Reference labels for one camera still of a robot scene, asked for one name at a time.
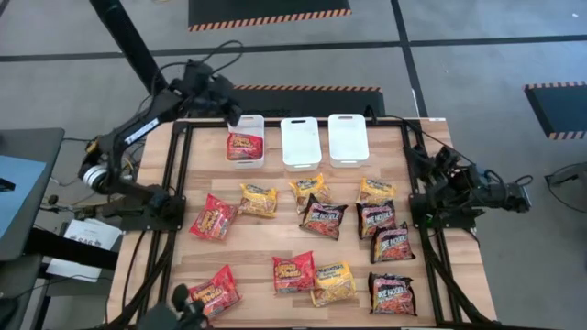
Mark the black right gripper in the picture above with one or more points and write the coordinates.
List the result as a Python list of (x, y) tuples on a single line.
[(451, 172)]

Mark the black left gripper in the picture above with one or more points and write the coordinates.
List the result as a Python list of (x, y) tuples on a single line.
[(206, 91)]

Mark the yellow ramen noodle pack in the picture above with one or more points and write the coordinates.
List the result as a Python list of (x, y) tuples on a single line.
[(258, 201), (308, 188), (376, 190), (333, 284)]

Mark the black fire noodle pack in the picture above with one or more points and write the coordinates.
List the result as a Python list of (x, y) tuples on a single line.
[(392, 295), (376, 220), (392, 245), (323, 219)]

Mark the red saucy noodle pack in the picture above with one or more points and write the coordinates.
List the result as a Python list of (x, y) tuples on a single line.
[(244, 146), (213, 219), (293, 272), (215, 293)]

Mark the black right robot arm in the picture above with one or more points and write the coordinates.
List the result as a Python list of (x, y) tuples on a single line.
[(504, 194)]

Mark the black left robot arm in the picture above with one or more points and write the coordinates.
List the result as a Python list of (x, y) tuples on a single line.
[(151, 114)]

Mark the white plastic bin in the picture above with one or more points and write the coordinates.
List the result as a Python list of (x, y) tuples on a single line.
[(250, 123), (347, 142), (300, 146)]

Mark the black hazard-striped floor mat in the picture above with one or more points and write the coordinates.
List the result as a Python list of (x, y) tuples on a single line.
[(270, 9), (561, 110), (312, 103)]

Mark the black stand pole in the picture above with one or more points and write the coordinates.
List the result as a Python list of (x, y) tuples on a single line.
[(124, 32)]

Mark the black chair base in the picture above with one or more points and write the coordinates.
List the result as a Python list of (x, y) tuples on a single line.
[(568, 176)]

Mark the white printed paper sheet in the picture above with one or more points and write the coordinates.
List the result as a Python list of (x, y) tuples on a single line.
[(94, 234)]

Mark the grey desk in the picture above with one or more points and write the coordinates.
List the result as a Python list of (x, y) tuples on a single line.
[(46, 146)]

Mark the black desk crossbar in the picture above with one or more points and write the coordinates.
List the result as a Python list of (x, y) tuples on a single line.
[(69, 249)]

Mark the blue desk pad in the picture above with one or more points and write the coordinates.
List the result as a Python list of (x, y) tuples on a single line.
[(18, 201)]

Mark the small black desk device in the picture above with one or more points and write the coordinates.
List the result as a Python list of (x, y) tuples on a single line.
[(5, 184)]

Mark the black aluminium table frame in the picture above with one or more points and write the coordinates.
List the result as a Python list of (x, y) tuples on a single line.
[(206, 123)]

